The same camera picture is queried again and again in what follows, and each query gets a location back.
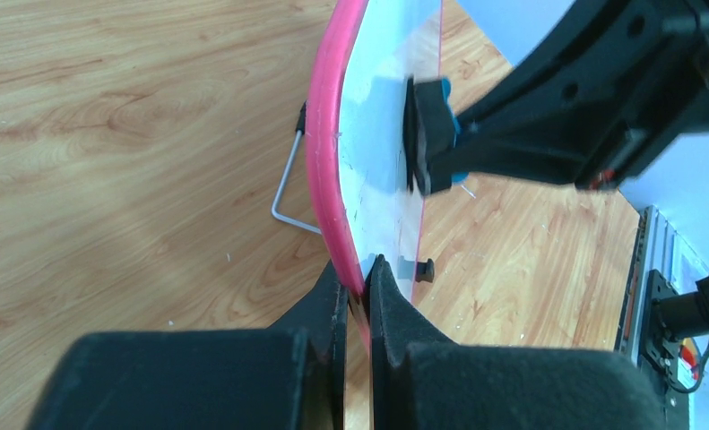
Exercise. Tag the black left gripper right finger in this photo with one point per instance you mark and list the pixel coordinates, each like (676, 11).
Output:
(421, 379)

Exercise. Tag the aluminium side rail right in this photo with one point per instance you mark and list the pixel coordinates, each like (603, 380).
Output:
(658, 246)

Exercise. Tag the black left whiteboard foot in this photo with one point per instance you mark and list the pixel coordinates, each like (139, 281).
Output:
(417, 271)

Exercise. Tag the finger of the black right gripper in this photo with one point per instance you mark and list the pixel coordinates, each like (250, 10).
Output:
(542, 158)
(556, 77)

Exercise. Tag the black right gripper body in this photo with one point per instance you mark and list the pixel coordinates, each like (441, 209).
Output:
(643, 80)

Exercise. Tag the pink framed whiteboard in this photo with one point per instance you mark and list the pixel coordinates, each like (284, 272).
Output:
(356, 164)

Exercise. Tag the blue black foam eraser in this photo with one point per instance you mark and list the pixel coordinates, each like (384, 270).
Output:
(429, 127)

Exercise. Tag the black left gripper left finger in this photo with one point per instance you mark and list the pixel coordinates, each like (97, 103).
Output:
(289, 375)

